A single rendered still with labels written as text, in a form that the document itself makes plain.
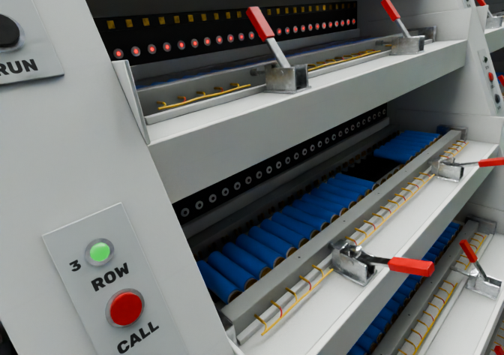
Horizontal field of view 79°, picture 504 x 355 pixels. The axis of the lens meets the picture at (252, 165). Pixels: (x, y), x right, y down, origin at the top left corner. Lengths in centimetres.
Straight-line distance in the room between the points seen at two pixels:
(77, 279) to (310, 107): 22
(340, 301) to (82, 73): 28
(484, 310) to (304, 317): 36
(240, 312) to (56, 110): 21
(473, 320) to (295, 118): 43
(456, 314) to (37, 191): 56
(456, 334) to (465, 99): 41
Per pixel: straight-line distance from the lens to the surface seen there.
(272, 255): 34
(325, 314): 31
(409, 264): 31
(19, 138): 19
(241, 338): 29
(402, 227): 42
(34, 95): 20
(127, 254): 19
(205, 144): 22
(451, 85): 71
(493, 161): 53
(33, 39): 21
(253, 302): 29
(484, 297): 64
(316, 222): 39
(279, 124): 27
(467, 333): 58
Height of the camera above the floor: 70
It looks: 6 degrees down
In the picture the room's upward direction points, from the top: 21 degrees counter-clockwise
